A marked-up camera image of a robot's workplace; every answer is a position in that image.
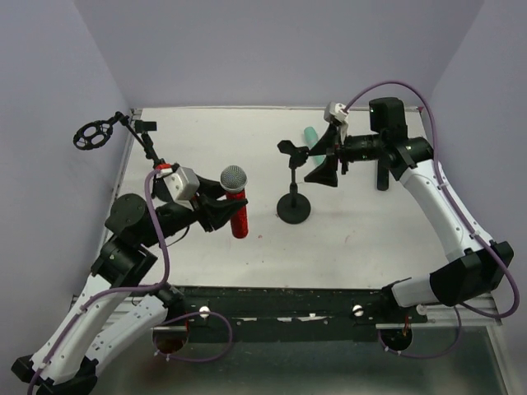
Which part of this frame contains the mint green microphone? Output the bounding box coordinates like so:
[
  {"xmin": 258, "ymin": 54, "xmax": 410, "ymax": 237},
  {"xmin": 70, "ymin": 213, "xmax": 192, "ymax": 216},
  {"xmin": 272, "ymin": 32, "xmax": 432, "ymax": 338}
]
[{"xmin": 303, "ymin": 127, "xmax": 325, "ymax": 167}]

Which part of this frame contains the red glitter microphone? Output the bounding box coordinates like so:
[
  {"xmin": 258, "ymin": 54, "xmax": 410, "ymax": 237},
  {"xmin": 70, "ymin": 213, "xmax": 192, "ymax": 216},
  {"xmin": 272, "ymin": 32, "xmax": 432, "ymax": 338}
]
[{"xmin": 220, "ymin": 165, "xmax": 249, "ymax": 239}]

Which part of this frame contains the short black round-base mic stand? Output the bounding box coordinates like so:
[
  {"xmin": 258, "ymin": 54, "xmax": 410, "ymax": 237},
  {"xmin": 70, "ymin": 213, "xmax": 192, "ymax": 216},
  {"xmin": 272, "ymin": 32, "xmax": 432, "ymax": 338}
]
[{"xmin": 277, "ymin": 140, "xmax": 311, "ymax": 225}]

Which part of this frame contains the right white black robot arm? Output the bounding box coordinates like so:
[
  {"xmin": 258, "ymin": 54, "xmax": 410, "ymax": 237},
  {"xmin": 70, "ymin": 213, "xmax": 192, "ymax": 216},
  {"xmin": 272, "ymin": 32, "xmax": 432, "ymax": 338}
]
[{"xmin": 305, "ymin": 97, "xmax": 514, "ymax": 308}]

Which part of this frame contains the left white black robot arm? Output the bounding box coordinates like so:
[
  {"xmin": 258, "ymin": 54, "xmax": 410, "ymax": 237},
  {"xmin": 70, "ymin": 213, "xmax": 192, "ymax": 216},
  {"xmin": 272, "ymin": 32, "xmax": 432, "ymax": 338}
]
[{"xmin": 12, "ymin": 170, "xmax": 248, "ymax": 394}]

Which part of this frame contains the tall black tripod mic stand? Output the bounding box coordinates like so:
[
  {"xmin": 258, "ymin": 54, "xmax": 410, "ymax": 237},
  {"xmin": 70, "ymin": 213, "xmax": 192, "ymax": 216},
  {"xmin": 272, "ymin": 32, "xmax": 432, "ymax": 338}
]
[{"xmin": 72, "ymin": 111, "xmax": 170, "ymax": 169}]

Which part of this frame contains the black microphone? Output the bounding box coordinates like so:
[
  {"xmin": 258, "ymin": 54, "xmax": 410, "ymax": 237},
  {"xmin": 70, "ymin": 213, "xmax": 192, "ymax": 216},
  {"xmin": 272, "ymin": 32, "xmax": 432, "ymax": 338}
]
[{"xmin": 375, "ymin": 160, "xmax": 389, "ymax": 192}]

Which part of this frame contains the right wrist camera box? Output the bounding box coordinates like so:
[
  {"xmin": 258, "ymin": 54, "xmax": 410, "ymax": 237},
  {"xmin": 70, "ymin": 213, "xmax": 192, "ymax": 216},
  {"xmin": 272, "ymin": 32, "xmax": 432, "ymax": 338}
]
[{"xmin": 324, "ymin": 102, "xmax": 349, "ymax": 142}]

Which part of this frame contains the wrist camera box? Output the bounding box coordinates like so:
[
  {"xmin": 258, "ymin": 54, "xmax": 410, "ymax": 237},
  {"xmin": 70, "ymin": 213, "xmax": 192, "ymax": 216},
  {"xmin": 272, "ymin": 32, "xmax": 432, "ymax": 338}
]
[
  {"xmin": 152, "ymin": 163, "xmax": 200, "ymax": 202},
  {"xmin": 324, "ymin": 102, "xmax": 349, "ymax": 142}
]

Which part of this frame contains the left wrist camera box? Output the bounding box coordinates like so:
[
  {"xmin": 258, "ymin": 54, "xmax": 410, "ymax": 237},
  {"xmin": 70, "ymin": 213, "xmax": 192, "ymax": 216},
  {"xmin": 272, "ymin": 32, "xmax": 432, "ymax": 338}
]
[{"xmin": 152, "ymin": 163, "xmax": 200, "ymax": 202}]

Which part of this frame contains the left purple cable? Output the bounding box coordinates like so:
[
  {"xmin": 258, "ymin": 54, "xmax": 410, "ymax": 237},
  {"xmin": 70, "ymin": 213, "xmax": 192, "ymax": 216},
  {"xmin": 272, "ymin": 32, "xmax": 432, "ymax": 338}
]
[{"xmin": 27, "ymin": 168, "xmax": 234, "ymax": 395}]

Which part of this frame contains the black front mounting rail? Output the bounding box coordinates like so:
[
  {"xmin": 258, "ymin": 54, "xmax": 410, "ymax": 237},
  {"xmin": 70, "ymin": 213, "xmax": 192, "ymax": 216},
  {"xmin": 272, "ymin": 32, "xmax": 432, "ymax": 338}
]
[{"xmin": 153, "ymin": 286, "xmax": 427, "ymax": 343}]

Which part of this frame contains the aluminium frame rail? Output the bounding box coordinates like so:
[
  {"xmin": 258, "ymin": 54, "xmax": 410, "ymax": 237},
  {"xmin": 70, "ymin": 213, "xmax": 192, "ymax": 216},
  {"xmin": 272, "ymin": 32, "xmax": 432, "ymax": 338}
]
[{"xmin": 68, "ymin": 294, "xmax": 506, "ymax": 330}]

